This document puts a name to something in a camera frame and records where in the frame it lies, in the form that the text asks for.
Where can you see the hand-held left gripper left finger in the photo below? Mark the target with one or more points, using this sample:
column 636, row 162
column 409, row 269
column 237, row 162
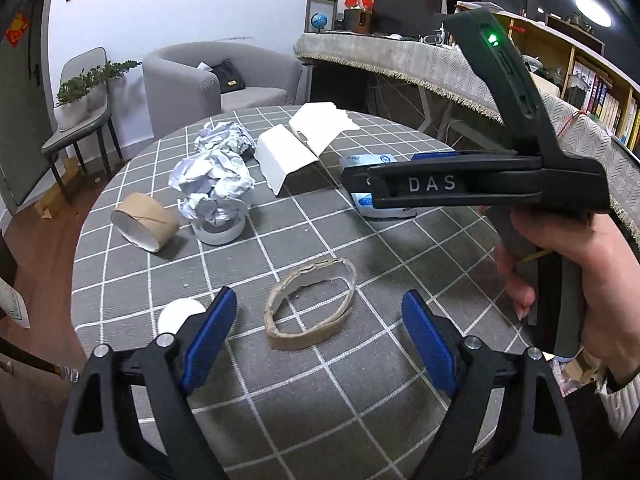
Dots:
column 210, row 340

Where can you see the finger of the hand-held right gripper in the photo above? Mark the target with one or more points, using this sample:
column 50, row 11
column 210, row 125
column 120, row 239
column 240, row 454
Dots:
column 435, row 156
column 357, row 175

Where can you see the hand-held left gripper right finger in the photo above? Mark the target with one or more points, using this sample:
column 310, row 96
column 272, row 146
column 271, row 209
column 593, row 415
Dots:
column 430, row 340

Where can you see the blue and white packet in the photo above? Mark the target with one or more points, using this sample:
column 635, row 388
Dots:
column 390, row 212

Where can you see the white paper ball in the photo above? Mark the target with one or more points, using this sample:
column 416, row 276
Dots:
column 215, row 180
column 225, row 137

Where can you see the person's right hand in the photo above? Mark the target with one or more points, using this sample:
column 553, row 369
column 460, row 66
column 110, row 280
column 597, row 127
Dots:
column 615, row 285

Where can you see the white round cap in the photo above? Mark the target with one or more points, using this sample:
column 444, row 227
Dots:
column 180, row 312

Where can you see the wooden bookshelf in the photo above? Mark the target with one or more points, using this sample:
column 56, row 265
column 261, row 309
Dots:
column 550, row 40

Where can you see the white folded cardboard piece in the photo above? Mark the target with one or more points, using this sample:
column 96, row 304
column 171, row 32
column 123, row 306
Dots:
column 320, row 122
column 285, row 155

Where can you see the row of books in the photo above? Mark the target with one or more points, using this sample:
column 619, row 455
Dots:
column 600, row 95

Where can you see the white plastic bowl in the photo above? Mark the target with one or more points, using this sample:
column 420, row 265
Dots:
column 220, row 235

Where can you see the round ceiling lamp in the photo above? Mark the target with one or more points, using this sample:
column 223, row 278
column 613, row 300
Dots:
column 592, row 10

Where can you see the black monitor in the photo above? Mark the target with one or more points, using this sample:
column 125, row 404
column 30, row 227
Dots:
column 407, row 12

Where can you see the brown cardboard tube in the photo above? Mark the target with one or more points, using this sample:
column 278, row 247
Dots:
column 150, row 215

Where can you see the brown wooden box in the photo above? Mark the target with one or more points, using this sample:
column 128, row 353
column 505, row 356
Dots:
column 356, row 21

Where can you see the small blue globe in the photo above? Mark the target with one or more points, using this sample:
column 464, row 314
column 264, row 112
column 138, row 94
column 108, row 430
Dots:
column 318, row 21

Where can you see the black handbag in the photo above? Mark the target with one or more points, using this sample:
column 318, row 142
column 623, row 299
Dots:
column 227, row 77

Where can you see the small red flags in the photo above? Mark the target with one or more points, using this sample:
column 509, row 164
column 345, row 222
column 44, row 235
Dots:
column 360, row 1

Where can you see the grey armchair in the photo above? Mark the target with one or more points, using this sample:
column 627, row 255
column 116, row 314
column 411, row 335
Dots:
column 190, row 90

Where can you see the white paper sheet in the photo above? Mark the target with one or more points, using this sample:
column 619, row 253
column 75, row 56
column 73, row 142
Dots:
column 204, row 66

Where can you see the flat cardboard box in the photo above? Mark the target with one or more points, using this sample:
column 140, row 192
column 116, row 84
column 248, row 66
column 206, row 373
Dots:
column 55, row 200

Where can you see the grey dining chair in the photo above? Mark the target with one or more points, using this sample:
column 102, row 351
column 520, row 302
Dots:
column 70, row 137

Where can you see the potted plant in white pot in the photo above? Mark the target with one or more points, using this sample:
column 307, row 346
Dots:
column 80, row 110

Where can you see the grey door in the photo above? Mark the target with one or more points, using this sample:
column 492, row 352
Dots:
column 20, row 110

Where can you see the red door decoration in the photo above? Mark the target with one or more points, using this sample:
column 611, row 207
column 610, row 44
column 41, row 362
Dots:
column 17, row 27

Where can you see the picture frame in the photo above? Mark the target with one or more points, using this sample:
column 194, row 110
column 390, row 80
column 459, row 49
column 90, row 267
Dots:
column 322, row 4

